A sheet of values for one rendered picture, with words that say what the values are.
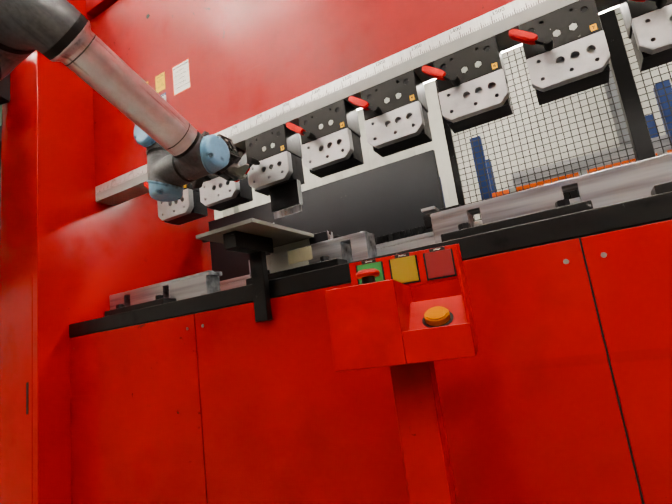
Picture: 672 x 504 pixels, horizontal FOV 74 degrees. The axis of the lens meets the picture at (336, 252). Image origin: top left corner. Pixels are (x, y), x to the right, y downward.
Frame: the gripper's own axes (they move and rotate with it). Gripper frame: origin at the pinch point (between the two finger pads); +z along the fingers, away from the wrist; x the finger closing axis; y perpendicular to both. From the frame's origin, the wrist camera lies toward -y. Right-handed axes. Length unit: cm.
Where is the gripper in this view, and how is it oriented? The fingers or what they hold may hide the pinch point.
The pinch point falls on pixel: (240, 173)
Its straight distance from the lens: 138.4
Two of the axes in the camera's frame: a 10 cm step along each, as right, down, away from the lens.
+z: 4.9, 1.1, 8.6
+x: -4.6, -8.1, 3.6
